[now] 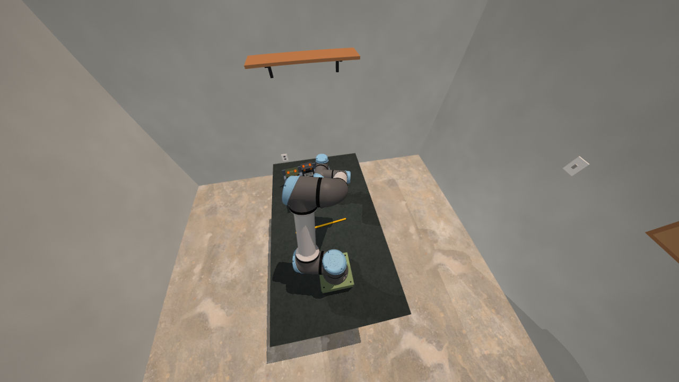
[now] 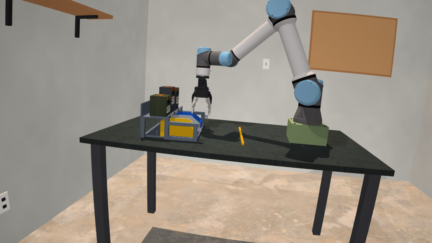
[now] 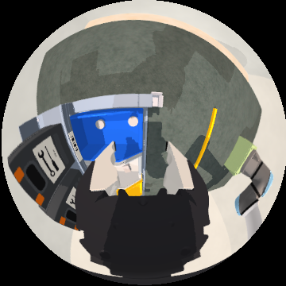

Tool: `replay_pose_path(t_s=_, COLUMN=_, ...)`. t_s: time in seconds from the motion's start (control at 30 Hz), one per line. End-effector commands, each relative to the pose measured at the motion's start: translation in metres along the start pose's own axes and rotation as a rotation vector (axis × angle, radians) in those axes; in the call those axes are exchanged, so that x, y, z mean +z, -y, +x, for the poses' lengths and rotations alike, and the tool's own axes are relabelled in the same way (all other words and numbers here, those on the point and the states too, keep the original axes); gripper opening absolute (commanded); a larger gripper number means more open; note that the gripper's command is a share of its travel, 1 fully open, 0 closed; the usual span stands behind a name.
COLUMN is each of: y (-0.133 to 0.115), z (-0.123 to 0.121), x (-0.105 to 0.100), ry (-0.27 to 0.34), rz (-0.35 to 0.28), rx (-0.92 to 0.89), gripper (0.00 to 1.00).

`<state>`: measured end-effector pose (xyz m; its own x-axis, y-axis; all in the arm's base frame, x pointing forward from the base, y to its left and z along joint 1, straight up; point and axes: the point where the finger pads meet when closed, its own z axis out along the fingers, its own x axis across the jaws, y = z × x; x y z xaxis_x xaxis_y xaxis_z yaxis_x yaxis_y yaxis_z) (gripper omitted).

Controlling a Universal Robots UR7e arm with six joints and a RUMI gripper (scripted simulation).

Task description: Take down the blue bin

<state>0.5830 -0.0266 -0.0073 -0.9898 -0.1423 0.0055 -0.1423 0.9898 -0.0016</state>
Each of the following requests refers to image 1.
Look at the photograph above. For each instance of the olive green storage case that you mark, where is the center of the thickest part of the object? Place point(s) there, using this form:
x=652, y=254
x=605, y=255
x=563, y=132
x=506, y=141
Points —
x=292, y=172

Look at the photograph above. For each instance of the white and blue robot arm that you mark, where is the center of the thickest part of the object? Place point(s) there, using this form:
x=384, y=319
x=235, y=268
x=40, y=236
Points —
x=304, y=195

